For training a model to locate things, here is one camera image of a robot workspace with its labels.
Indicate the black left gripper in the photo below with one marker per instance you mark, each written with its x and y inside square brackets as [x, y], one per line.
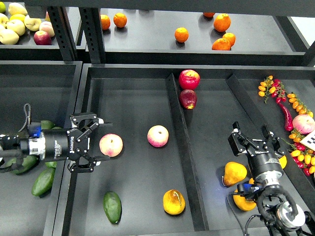
[62, 144]

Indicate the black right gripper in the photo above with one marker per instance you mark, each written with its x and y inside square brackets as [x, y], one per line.
[262, 165]

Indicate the dark green avocado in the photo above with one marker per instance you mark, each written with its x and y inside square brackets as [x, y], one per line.
[112, 206]

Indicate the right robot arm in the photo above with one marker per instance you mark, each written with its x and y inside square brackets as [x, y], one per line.
[276, 208]

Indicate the green avocado top of pile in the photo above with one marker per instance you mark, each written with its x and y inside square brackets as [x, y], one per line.
[46, 124]

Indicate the dark avocado left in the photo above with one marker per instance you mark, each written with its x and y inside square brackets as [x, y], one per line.
[28, 163]

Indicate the pink apple left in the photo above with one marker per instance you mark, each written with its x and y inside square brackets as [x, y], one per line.
[111, 145]

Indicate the pink apple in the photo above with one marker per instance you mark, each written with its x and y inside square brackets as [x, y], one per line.
[111, 145]
[158, 136]

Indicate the red chili pepper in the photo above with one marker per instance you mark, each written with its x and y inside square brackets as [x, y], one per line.
[288, 125]

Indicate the cherry tomato bunch bottom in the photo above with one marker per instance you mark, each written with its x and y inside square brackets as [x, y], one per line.
[303, 156]

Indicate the cherry tomato bunch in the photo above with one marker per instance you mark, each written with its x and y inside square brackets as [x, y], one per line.
[303, 156]
[272, 88]

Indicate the pink apple right bin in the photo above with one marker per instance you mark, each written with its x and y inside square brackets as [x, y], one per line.
[304, 124]

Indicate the white marker tag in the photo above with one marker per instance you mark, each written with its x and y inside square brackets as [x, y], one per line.
[309, 140]

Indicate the cherry tomato bunch top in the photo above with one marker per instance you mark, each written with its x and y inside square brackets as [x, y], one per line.
[272, 88]

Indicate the black left tray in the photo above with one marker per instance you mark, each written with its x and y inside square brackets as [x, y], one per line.
[50, 87]

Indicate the black tray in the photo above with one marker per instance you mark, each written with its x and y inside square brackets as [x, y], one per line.
[50, 87]
[137, 97]

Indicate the pink apple center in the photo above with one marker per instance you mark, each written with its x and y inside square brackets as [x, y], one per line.
[158, 136]

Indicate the dark red apple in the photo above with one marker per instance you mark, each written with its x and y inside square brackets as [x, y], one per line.
[188, 99]

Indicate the black center tray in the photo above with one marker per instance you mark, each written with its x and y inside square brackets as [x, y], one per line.
[137, 97]

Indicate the bright red apple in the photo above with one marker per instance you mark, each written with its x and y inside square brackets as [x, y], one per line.
[189, 79]

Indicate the orange on shelf front right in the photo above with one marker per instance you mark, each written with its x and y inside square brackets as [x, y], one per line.
[221, 44]

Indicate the orange on shelf right small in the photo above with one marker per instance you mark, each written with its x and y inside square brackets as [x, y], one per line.
[230, 37]

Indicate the red apple on left shelf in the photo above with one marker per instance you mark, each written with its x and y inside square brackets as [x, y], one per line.
[42, 38]

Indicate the large orange on shelf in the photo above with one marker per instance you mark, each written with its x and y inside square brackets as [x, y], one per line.
[222, 22]

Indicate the pale pink peach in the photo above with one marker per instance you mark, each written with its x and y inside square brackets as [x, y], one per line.
[46, 26]

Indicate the orange on shelf far left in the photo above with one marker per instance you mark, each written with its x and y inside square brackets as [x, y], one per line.
[105, 22]

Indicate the pale yellow apple with stem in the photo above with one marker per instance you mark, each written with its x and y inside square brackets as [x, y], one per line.
[33, 24]

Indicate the orange on shelf center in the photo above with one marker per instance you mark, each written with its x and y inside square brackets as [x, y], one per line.
[181, 34]

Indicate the pale yellow apple front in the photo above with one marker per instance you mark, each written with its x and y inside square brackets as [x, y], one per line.
[8, 37]

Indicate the pale yellow apple middle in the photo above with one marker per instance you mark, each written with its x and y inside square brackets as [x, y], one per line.
[17, 26]

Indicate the orange on shelf back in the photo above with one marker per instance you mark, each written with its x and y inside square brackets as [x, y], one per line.
[208, 14]

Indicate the black shelf post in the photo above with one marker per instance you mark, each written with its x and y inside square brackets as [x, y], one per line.
[91, 24]

